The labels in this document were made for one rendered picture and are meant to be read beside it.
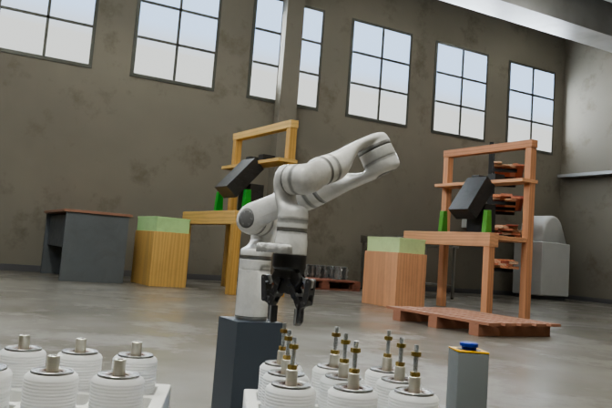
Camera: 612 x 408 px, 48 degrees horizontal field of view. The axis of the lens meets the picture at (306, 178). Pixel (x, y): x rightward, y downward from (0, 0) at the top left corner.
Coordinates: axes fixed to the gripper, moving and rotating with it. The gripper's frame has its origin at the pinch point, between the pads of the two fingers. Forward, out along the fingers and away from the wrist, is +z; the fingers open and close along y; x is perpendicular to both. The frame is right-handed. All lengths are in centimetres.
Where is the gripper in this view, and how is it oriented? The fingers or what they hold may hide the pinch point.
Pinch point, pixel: (285, 318)
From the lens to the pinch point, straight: 157.0
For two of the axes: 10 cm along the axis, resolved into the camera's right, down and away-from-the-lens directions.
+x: -5.7, -1.3, -8.1
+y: -8.2, 0.0, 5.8
